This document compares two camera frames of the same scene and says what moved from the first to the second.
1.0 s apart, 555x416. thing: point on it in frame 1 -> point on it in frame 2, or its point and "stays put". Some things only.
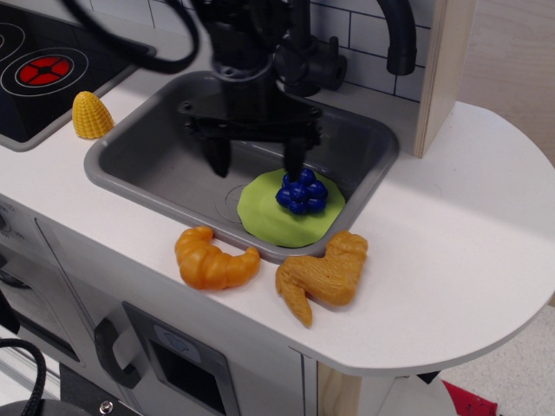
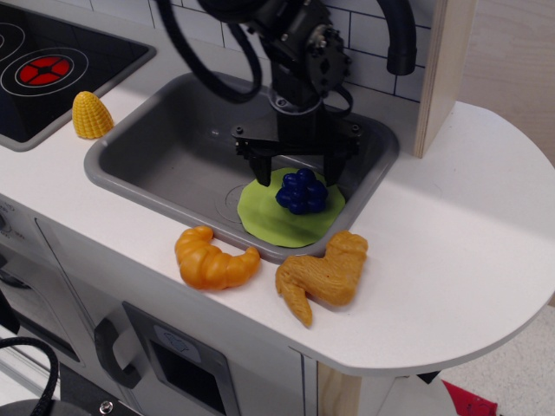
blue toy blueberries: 306,194 stays put
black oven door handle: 105,336 stays put
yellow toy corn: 91,116 stays put
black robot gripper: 250,108 -> 312,131
